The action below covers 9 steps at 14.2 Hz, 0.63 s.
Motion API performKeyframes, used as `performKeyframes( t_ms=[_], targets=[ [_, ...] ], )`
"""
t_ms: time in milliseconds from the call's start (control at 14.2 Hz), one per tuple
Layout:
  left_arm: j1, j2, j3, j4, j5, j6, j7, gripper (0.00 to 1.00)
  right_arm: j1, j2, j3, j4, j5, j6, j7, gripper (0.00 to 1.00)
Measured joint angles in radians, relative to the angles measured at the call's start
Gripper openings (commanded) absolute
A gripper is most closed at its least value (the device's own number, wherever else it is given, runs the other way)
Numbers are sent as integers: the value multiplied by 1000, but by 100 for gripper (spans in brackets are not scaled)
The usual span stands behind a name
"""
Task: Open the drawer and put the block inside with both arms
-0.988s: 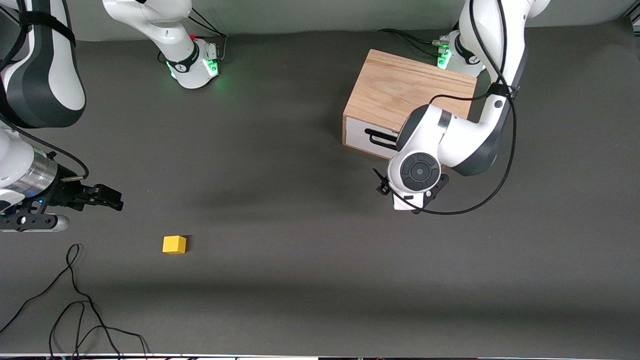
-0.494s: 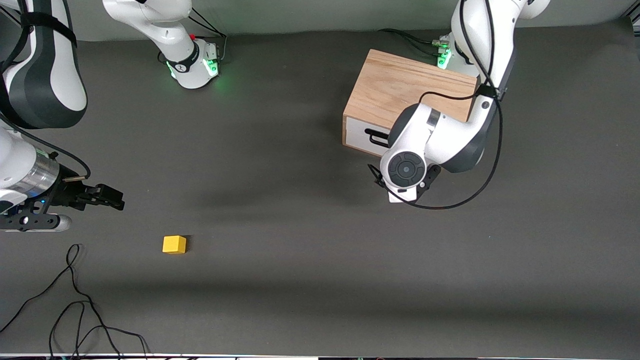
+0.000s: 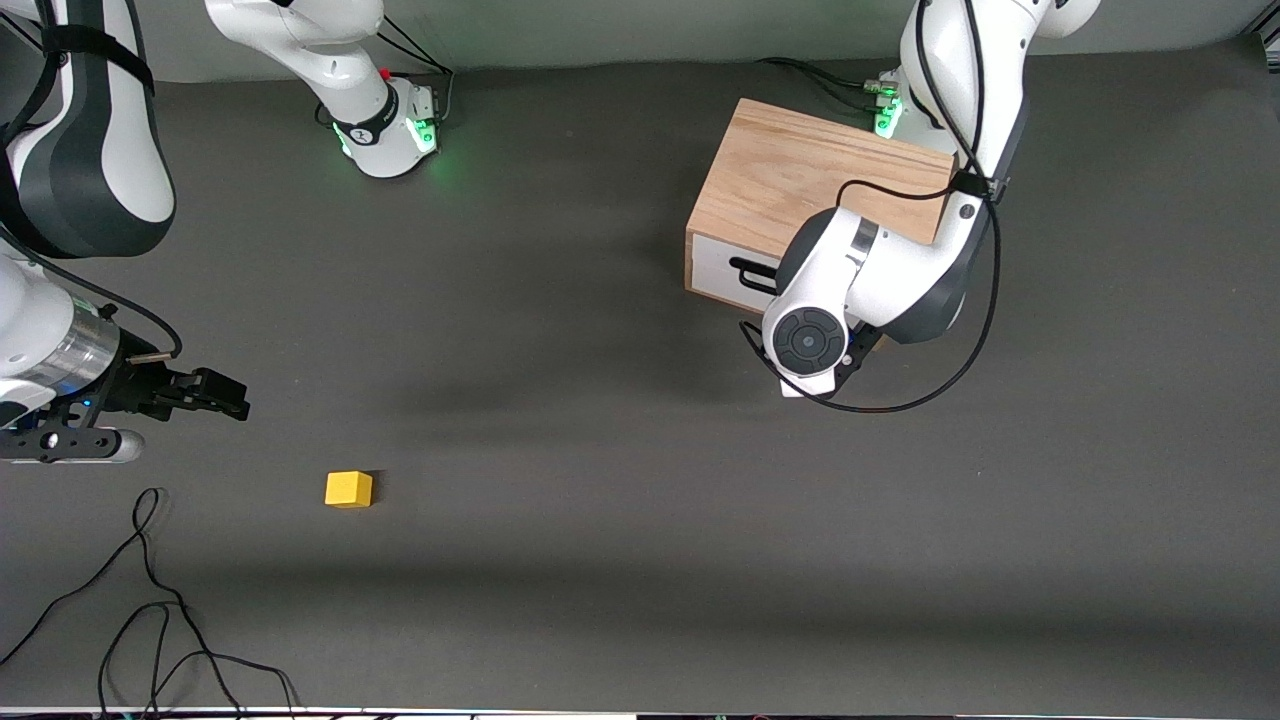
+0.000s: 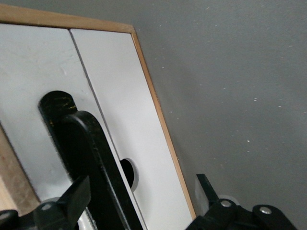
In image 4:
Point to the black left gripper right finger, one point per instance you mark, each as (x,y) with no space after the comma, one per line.
(216,210)

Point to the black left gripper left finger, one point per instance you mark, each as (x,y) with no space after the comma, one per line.
(76,198)

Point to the wooden drawer cabinet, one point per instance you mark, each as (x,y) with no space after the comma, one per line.
(72,20)

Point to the dark grey table cover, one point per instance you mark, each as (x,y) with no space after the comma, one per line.
(239,72)

